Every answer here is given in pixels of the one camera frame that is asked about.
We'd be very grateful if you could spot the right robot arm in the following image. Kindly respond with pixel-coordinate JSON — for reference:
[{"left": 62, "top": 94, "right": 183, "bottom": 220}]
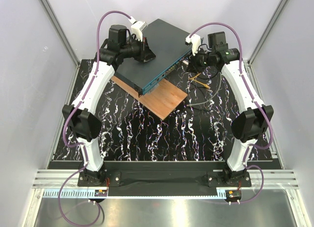
[{"left": 185, "top": 32, "right": 274, "bottom": 186}]

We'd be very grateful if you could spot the dark grey network switch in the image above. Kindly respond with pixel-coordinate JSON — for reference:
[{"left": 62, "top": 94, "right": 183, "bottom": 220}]
[{"left": 114, "top": 19, "right": 192, "bottom": 96}]

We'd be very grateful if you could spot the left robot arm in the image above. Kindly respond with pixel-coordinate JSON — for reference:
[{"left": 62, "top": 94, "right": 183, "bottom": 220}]
[{"left": 62, "top": 21, "right": 156, "bottom": 186}]

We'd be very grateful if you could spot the aluminium rail profile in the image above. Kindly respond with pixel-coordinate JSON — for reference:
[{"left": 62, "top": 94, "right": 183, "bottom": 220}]
[{"left": 32, "top": 169, "right": 298, "bottom": 189}]

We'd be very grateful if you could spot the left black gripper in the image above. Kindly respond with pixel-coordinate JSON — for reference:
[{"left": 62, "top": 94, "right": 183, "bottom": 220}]
[{"left": 120, "top": 35, "right": 156, "bottom": 62}]

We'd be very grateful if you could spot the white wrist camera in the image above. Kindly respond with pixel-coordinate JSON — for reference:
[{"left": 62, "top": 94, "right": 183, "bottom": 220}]
[
  {"left": 185, "top": 34, "right": 201, "bottom": 56},
  {"left": 129, "top": 16, "right": 148, "bottom": 42}
]

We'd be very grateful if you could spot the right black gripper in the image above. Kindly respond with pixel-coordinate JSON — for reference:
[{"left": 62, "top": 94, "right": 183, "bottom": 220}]
[{"left": 185, "top": 47, "right": 214, "bottom": 75}]

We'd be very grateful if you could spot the slotted cable duct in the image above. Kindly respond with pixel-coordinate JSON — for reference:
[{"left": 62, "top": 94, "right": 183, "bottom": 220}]
[{"left": 43, "top": 188, "right": 241, "bottom": 200}]

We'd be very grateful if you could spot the aluminium frame post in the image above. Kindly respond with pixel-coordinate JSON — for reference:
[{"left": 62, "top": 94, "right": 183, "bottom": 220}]
[
  {"left": 39, "top": 0, "right": 80, "bottom": 66},
  {"left": 247, "top": 0, "right": 290, "bottom": 65}
]

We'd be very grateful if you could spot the black marble pattern mat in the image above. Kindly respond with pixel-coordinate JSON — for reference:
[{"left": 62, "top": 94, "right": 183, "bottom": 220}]
[{"left": 48, "top": 57, "right": 279, "bottom": 162}]

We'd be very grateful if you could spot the left aluminium frame post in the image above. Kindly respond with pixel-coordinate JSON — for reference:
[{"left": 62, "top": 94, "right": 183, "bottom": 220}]
[{"left": 39, "top": 0, "right": 80, "bottom": 66}]

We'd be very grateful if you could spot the right aluminium frame post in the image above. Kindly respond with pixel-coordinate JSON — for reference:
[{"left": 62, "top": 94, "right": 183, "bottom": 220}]
[{"left": 247, "top": 0, "right": 290, "bottom": 65}]

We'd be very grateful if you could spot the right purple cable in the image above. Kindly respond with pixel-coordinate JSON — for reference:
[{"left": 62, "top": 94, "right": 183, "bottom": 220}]
[{"left": 190, "top": 22, "right": 274, "bottom": 204}]

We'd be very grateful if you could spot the purple cable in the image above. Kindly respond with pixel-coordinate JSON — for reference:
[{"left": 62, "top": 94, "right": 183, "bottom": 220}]
[
  {"left": 58, "top": 10, "right": 134, "bottom": 225},
  {"left": 190, "top": 22, "right": 274, "bottom": 204}
]

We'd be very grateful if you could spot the yellow network cable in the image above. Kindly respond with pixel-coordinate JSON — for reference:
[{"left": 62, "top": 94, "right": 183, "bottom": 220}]
[{"left": 188, "top": 74, "right": 210, "bottom": 88}]

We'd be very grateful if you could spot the wooden base board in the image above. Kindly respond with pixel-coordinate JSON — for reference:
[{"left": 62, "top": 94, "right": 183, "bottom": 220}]
[{"left": 111, "top": 76, "right": 187, "bottom": 120}]

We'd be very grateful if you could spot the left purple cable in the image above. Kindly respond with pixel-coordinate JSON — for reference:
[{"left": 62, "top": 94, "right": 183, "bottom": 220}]
[{"left": 58, "top": 10, "right": 134, "bottom": 225}]

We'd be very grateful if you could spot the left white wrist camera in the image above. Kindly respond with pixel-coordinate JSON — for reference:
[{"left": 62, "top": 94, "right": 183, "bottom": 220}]
[{"left": 129, "top": 16, "right": 148, "bottom": 42}]

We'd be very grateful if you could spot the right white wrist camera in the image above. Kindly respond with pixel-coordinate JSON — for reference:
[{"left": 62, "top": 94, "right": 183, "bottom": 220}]
[{"left": 185, "top": 34, "right": 201, "bottom": 56}]

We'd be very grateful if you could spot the black network cable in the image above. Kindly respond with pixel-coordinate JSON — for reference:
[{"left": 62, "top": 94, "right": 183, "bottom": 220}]
[{"left": 187, "top": 65, "right": 221, "bottom": 110}]

